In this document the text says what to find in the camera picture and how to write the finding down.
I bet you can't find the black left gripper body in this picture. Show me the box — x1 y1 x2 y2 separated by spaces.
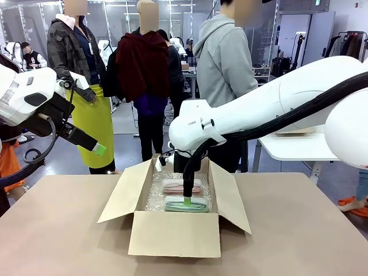
18 91 76 138

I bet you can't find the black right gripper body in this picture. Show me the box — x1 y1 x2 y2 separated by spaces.
172 150 210 181

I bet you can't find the clear case with green glasses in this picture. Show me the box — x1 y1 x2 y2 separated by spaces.
164 195 210 213

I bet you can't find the yellow skirt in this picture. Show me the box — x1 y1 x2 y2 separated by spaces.
65 83 116 169

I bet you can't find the clear bubble wrap sheet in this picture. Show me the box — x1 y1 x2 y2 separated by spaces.
141 168 214 214

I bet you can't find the mannequin in black trousers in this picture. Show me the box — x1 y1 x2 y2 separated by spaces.
102 0 171 164

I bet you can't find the open brown cardboard box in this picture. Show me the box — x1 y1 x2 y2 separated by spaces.
97 154 252 258

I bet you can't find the person in varsity jacket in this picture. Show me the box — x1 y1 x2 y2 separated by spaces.
20 41 49 70

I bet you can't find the mannequin in plaid jacket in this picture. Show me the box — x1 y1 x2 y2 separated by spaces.
47 0 116 175

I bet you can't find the person in orange trousers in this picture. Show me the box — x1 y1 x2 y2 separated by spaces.
0 125 26 194

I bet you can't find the person in black clothes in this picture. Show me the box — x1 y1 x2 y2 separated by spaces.
158 28 186 119

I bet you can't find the maroon shawl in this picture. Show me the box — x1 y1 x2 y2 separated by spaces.
116 31 171 104

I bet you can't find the white side table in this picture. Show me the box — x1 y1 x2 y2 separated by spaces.
252 126 347 181

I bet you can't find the person in gray hoodie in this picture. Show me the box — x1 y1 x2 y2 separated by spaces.
191 0 260 174

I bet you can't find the person wearing headset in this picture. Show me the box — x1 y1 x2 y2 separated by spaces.
185 37 199 60

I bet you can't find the flat brown board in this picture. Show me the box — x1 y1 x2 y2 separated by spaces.
275 126 317 136

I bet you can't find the wooden shoe shelf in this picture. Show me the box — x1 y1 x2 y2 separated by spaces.
252 65 273 85

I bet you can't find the black luggage pile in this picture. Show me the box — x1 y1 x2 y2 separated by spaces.
271 56 297 78

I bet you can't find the person in blue jeans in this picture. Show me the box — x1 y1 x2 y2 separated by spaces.
355 168 368 202

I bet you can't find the clothes rack with garments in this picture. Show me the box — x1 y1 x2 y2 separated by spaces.
324 30 368 63

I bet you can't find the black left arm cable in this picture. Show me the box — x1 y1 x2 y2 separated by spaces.
0 79 79 185

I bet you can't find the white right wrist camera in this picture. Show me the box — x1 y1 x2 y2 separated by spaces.
154 154 175 171

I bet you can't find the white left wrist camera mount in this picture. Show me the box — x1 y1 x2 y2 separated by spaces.
54 70 91 98

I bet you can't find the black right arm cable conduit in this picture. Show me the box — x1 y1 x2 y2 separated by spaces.
182 71 368 185

